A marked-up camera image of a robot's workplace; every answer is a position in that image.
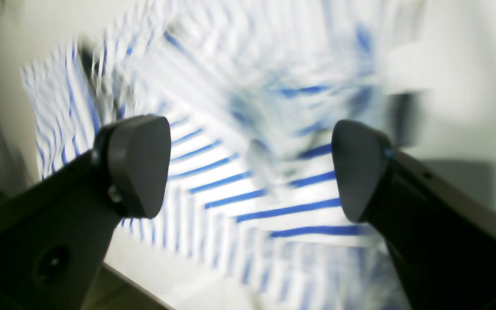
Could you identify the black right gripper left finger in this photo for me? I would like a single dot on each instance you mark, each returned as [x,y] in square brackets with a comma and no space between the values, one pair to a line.
[54,236]

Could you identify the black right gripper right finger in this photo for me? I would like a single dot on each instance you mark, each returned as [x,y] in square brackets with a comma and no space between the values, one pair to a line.
[442,243]

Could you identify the blue white striped T-shirt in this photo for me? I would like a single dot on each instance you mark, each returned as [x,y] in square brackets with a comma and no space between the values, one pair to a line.
[252,90]

